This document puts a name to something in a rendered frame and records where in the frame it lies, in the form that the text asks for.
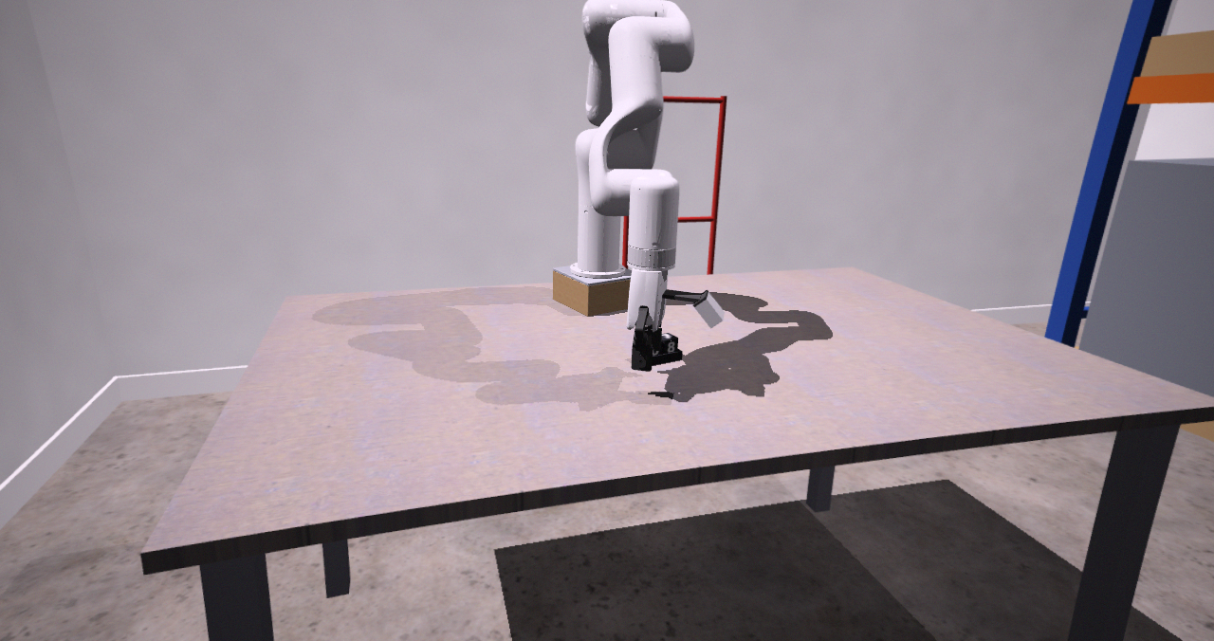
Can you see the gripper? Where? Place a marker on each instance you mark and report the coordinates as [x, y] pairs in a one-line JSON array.
[[646, 310]]

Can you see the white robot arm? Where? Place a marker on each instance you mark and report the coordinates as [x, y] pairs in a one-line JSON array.
[[635, 50]]

